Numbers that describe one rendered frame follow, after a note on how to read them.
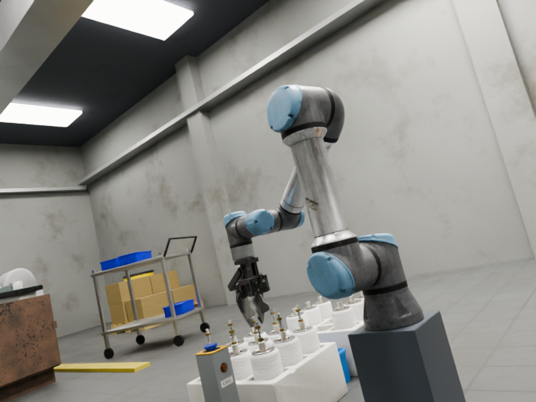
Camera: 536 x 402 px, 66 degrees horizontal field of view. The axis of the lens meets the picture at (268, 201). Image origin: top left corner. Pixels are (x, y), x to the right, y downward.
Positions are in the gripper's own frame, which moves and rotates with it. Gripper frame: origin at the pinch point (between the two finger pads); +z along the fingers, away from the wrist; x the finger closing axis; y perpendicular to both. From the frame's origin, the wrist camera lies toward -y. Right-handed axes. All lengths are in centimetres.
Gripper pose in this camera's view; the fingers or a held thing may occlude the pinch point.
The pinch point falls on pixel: (254, 321)
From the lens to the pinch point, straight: 138.7
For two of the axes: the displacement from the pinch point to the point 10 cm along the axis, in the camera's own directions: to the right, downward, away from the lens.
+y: 5.8, -2.4, -7.8
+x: 7.8, -1.1, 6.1
